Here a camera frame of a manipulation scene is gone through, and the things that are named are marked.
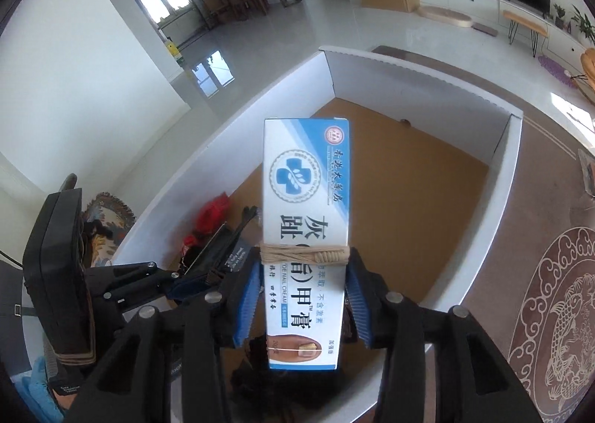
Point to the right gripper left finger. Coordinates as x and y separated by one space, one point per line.
132 381

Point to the red snack packet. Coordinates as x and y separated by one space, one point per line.
210 217

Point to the wooden bench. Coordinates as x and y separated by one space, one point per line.
538 32

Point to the white tv cabinet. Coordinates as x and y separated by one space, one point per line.
491 12

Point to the white cardboard box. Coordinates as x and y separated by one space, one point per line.
432 162

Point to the floral patterned cloth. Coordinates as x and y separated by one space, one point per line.
107 221

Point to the small potted plant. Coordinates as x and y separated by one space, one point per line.
560 14

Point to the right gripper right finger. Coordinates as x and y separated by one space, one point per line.
474 383

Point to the orange rocking chair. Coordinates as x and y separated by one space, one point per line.
588 66

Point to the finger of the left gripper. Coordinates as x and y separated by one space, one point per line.
118 289

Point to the leafy potted plant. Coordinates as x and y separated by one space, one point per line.
585 28

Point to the blue white medicine box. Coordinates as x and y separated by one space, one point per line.
305 227

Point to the purple floor mat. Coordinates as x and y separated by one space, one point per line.
557 71

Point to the round beige floor cushion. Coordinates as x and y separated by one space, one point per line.
445 15

